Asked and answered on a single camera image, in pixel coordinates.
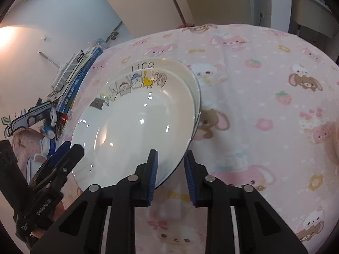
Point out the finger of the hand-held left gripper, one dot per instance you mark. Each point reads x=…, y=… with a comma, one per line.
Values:
x=66, y=161
x=59, y=152

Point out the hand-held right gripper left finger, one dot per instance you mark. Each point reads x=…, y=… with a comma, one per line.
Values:
x=153, y=180

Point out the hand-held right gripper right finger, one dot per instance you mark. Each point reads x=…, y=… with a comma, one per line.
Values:
x=189, y=182

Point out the white plate cartoon print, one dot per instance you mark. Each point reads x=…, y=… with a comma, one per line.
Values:
x=132, y=127

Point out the white plate black lettering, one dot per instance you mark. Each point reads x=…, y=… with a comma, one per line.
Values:
x=148, y=64
x=199, y=95

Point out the small white blue jar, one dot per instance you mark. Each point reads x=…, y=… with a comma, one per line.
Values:
x=49, y=146

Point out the white mug blue rim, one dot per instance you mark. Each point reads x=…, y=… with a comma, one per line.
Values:
x=34, y=169

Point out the pink dotted bag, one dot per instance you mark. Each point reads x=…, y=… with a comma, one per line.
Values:
x=26, y=140

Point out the white charger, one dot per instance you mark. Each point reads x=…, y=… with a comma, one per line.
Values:
x=53, y=115

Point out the stack of books and boxes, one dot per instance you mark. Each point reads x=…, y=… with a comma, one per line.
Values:
x=76, y=84

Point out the thin white rod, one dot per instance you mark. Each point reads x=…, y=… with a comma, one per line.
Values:
x=49, y=59

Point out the pink printed tablecloth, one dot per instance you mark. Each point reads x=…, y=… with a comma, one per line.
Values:
x=251, y=111

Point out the beige refrigerator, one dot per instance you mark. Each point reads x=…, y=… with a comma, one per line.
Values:
x=212, y=5

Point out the beige vanity cabinet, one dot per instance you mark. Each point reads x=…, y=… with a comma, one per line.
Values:
x=312, y=10

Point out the white wall socket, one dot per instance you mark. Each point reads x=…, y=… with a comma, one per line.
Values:
x=262, y=13

